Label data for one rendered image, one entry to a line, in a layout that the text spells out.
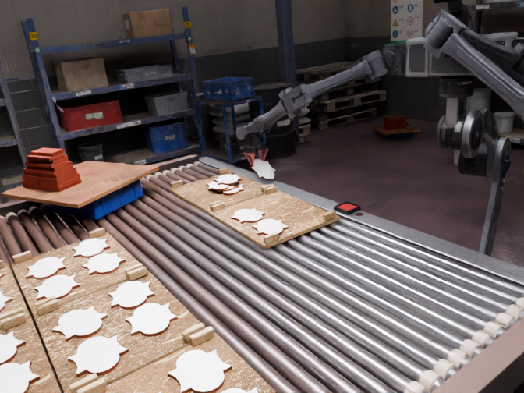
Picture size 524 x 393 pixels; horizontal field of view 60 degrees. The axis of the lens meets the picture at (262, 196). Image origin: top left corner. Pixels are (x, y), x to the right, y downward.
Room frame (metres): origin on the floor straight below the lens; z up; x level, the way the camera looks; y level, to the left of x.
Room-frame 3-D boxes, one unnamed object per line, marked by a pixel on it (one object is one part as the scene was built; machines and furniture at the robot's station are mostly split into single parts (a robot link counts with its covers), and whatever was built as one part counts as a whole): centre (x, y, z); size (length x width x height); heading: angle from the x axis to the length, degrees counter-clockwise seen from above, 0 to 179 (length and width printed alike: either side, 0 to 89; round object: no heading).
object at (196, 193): (2.03, 0.19, 0.93); 0.41 x 0.35 x 0.02; 33
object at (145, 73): (6.02, 1.33, 1.16); 0.60 x 0.40 x 0.15; 122
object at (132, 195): (2.02, 0.77, 0.97); 0.31 x 0.31 x 0.10; 60
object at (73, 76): (5.71, 2.02, 1.26); 0.49 x 0.38 x 0.34; 126
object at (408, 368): (1.53, 0.20, 0.90); 1.95 x 0.05 x 0.05; 34
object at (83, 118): (5.68, 2.00, 0.78); 0.66 x 0.45 x 0.28; 120
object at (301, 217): (1.67, -0.03, 0.93); 0.41 x 0.35 x 0.02; 32
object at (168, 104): (6.13, 1.14, 0.76); 0.50 x 0.36 x 0.24; 126
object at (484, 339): (1.65, 0.03, 0.90); 1.95 x 0.05 x 0.05; 34
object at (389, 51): (1.98, -0.59, 1.45); 0.09 x 0.08 x 0.12; 50
